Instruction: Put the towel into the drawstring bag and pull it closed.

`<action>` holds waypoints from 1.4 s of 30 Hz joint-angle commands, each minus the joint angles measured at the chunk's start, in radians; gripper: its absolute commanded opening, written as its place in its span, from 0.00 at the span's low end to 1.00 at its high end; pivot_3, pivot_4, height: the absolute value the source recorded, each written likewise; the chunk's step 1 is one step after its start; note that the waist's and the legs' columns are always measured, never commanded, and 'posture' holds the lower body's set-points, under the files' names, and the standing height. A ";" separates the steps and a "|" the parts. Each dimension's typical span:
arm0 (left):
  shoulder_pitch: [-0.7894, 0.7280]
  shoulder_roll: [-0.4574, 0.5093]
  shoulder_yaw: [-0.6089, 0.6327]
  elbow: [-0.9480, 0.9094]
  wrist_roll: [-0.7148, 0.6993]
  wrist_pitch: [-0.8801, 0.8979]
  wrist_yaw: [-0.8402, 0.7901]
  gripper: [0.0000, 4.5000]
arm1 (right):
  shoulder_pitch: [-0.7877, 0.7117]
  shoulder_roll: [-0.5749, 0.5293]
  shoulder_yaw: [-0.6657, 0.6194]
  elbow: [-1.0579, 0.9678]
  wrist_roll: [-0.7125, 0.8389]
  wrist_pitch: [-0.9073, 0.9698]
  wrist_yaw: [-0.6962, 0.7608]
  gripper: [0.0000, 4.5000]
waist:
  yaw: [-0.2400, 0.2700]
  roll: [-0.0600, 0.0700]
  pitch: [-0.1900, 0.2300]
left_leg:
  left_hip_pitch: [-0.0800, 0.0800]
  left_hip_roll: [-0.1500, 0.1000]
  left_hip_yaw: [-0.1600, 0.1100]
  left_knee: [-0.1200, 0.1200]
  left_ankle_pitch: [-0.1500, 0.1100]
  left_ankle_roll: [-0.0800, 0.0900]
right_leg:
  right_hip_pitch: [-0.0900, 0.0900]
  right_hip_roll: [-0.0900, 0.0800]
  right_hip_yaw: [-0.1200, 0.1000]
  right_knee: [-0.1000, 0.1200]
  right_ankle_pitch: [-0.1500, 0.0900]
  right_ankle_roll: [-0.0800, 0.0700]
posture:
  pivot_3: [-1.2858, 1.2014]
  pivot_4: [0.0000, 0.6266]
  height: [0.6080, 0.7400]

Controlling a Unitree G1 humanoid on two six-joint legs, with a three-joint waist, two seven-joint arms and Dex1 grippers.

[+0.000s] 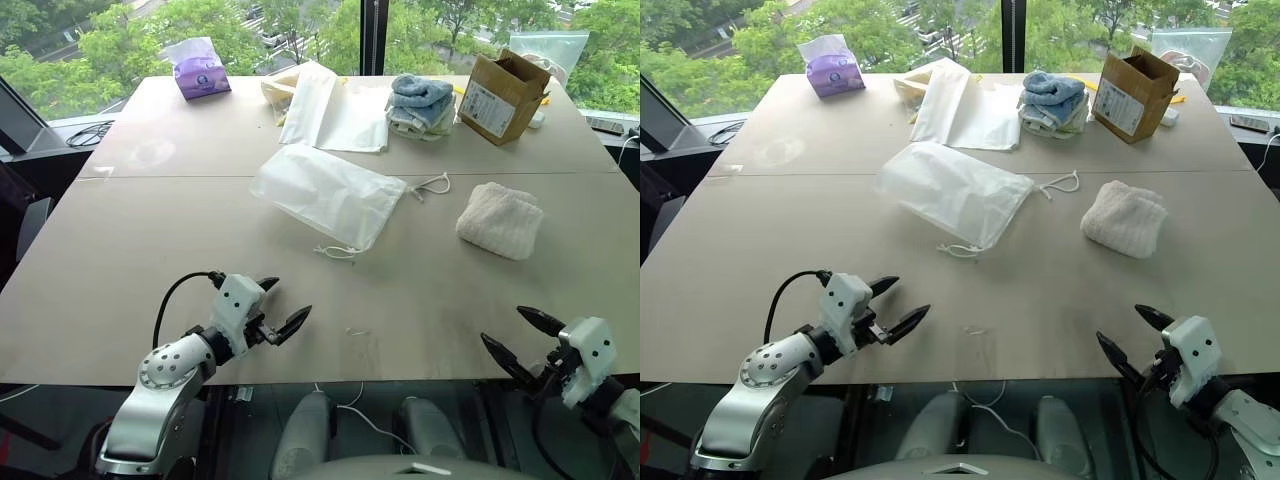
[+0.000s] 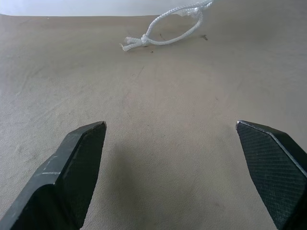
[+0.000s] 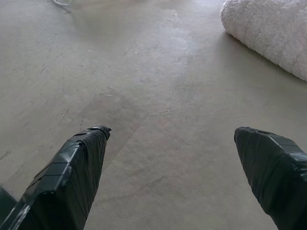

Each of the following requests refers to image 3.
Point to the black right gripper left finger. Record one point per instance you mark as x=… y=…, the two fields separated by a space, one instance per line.
x=62 y=182

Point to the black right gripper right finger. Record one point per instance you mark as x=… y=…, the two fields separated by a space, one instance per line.
x=275 y=172

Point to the white fluffy towel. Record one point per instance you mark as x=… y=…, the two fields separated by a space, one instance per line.
x=268 y=31

